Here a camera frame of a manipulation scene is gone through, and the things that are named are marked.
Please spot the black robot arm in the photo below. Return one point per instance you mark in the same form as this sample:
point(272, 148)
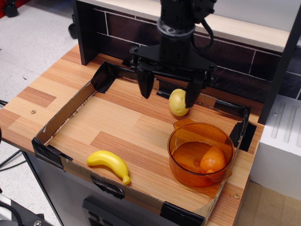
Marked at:
point(188, 12)

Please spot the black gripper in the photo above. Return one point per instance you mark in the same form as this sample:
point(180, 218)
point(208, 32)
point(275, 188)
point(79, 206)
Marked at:
point(173, 57)

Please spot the black metal bracket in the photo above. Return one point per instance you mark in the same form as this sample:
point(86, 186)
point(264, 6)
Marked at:
point(13, 214)

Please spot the orange toy carrot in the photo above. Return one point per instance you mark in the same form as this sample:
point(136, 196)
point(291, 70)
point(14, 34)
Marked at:
point(213, 160)

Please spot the dark brick backsplash panel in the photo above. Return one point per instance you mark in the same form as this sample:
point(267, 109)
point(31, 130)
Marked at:
point(254, 46)

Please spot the black stand foot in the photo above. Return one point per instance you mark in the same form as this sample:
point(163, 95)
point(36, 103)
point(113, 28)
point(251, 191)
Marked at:
point(10, 8)

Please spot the white grooved block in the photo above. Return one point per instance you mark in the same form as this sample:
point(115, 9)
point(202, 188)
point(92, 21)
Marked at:
point(277, 163)

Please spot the yellow toy banana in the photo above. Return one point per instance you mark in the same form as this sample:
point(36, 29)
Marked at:
point(112, 161)

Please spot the orange transparent plastic pot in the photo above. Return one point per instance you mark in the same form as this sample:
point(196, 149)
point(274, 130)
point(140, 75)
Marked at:
point(186, 146)

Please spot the black office chair wheel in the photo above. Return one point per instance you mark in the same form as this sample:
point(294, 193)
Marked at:
point(72, 28)

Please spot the yellow toy potato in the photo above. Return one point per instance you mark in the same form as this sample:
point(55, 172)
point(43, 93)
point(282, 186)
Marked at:
point(177, 102)

